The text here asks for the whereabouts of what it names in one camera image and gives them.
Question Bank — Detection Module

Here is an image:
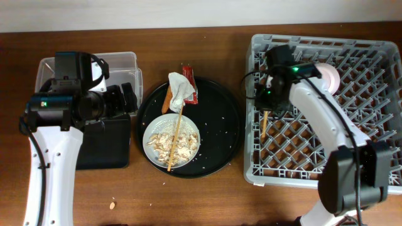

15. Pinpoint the clear plastic bin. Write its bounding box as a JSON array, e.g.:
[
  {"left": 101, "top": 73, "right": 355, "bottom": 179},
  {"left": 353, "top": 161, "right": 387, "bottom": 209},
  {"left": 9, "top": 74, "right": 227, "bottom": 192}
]
[{"left": 35, "top": 51, "right": 143, "bottom": 107}]

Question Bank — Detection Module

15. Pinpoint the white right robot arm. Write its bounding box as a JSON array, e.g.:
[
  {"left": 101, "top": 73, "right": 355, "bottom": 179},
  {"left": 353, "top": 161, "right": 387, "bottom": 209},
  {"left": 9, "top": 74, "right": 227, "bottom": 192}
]
[{"left": 262, "top": 63, "right": 392, "bottom": 225}]

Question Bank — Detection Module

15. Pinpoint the red snack wrapper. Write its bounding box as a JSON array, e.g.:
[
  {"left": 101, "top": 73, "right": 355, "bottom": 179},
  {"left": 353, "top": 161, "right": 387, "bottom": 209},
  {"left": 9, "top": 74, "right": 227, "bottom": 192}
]
[{"left": 182, "top": 65, "right": 198, "bottom": 105}]

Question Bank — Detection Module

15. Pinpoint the grey plate with rice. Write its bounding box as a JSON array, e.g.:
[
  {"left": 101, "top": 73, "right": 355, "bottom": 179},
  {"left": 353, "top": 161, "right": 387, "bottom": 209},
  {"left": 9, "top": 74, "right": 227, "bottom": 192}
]
[{"left": 143, "top": 114, "right": 201, "bottom": 169}]

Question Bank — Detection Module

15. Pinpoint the small peanut on table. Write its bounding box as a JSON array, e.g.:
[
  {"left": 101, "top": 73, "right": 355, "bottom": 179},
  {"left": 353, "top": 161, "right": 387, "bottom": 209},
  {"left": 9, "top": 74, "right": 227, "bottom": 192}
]
[{"left": 109, "top": 202, "right": 116, "bottom": 210}]

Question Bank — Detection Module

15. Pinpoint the grey dishwasher rack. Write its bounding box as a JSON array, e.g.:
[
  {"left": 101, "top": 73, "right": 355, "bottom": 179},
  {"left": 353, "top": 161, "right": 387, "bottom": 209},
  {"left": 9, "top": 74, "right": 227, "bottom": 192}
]
[{"left": 243, "top": 34, "right": 401, "bottom": 195}]

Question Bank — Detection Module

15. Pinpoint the crumpled white napkin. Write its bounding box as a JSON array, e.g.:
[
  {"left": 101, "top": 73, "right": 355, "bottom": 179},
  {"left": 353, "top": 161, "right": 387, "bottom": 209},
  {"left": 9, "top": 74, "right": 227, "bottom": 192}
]
[{"left": 168, "top": 72, "right": 195, "bottom": 113}]

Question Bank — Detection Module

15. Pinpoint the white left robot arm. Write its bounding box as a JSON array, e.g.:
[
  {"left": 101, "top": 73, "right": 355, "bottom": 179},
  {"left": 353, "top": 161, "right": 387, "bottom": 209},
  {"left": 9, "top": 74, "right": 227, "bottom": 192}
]
[{"left": 19, "top": 79, "right": 137, "bottom": 225}]

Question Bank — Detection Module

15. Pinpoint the round black serving tray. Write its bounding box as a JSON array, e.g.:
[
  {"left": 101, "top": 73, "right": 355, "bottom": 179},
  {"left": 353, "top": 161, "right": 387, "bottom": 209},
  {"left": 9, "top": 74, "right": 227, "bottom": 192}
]
[{"left": 153, "top": 77, "right": 245, "bottom": 179}]

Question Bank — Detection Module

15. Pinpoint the orange carrot stick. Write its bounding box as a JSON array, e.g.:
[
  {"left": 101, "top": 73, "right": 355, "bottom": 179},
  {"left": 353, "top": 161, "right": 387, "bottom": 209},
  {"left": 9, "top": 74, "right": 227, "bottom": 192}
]
[{"left": 161, "top": 85, "right": 173, "bottom": 114}]

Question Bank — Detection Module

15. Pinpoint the black rectangular tray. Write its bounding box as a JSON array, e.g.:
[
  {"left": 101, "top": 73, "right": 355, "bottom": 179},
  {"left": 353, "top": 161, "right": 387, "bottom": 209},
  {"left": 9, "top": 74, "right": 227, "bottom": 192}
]
[{"left": 76, "top": 114, "right": 131, "bottom": 170}]

